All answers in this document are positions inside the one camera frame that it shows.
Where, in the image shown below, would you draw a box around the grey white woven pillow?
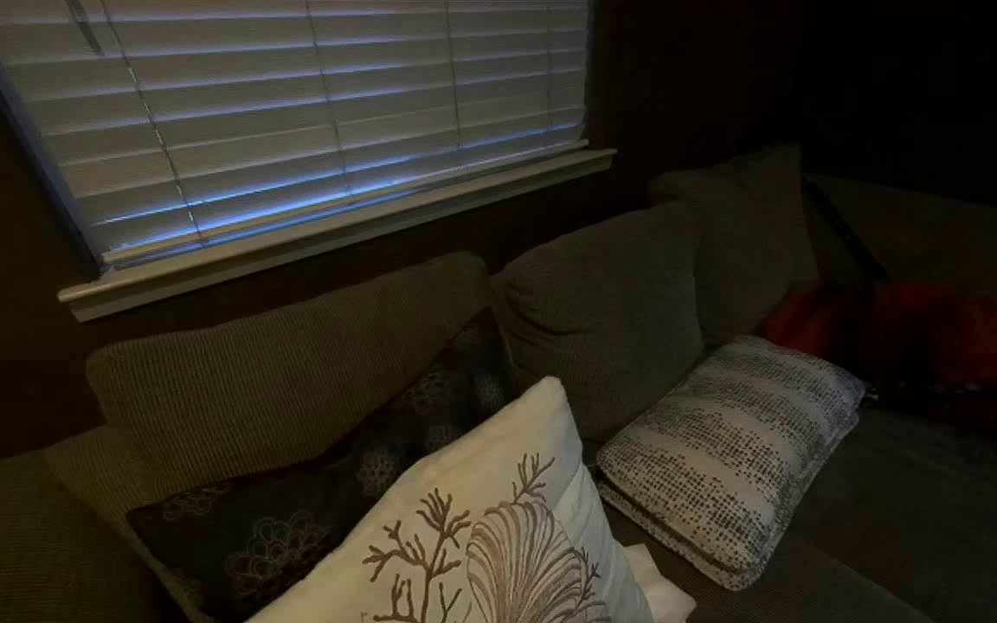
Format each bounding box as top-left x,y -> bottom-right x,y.
596,335 -> 866,593

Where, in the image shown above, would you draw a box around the black floral pillow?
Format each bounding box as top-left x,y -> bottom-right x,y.
129,312 -> 512,623

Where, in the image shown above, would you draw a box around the white window sill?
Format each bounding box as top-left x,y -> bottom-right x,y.
58,150 -> 613,321

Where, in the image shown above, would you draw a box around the red blanket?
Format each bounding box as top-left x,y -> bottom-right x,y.
763,280 -> 997,438

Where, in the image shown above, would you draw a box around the white window blinds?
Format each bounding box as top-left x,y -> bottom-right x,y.
0,0 -> 591,269

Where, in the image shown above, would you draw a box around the white folded tissue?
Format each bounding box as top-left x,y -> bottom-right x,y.
627,543 -> 695,623

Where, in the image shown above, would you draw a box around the white coral print pillow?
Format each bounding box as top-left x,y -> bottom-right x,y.
248,378 -> 652,623

